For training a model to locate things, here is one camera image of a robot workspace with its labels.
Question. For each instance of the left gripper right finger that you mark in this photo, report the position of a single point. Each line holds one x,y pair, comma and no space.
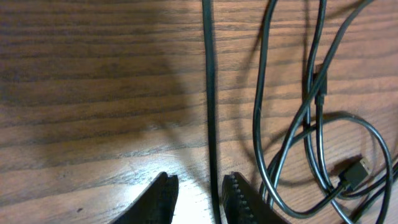
243,205

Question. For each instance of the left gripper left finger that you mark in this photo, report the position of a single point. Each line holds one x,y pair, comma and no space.
155,205

